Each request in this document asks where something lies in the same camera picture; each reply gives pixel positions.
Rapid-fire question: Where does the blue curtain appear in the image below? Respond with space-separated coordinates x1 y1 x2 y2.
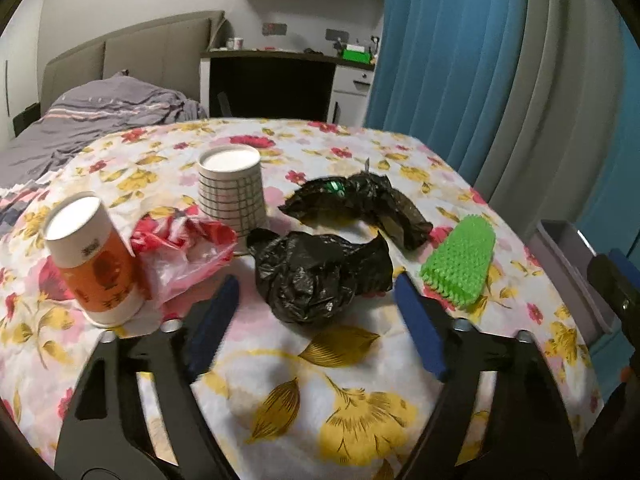
364 0 531 181

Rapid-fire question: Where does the grey striped duvet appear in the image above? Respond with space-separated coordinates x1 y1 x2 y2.
0 72 208 201

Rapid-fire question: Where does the white drawer cabinet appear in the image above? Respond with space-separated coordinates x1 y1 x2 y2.
330 65 375 126

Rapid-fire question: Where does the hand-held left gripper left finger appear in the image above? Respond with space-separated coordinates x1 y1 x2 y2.
54 274 242 480

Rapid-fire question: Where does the orange paper cup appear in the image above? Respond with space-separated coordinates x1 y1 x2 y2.
42 191 147 329

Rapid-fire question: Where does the black plastic bag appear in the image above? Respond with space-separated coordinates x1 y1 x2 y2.
246 227 394 326
278 171 434 252

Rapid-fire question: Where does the green bristle brush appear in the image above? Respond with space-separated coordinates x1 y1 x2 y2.
419 214 497 307

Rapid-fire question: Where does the black bedside stand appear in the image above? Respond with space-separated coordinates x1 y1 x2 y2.
12 102 41 137

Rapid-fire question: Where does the dark top desk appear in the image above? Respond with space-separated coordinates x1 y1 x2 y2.
200 49 376 123

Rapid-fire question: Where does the white wardrobe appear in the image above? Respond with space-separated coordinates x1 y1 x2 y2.
0 10 48 148

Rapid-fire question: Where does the grey padded headboard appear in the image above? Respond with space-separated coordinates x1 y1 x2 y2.
41 10 225 111

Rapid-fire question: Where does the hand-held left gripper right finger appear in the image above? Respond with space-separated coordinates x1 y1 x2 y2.
394 271 582 480

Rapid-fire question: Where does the white grid paper cup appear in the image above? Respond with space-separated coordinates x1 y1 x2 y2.
197 144 269 239

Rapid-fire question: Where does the grey plastic bin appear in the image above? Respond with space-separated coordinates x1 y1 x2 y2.
536 218 617 343

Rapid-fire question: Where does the red white plastic bag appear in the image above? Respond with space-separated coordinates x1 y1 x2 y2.
130 209 239 307

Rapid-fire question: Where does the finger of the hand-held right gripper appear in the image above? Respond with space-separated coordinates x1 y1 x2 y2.
607 251 640 282
587 255 640 333

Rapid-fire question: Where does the grey curtain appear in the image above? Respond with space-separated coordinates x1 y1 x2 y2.
470 0 631 231

